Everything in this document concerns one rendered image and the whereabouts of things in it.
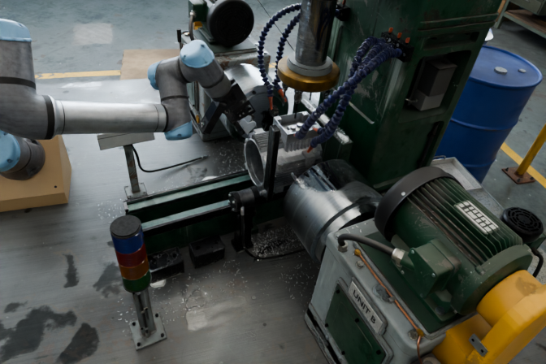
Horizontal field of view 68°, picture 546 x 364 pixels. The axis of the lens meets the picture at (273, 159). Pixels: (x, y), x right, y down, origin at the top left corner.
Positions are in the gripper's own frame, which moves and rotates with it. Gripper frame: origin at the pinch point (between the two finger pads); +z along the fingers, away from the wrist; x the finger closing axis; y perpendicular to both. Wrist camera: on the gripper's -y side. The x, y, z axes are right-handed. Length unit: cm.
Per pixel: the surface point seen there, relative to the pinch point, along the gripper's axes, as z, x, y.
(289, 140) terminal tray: 2.3, -11.0, 10.6
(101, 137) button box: -18.8, 16.1, -36.1
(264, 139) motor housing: 0.5, -6.0, 4.7
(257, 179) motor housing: 14.1, -6.0, -4.4
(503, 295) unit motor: -15, -81, 19
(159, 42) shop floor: 116, 319, -16
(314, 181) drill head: -2.2, -32.1, 8.2
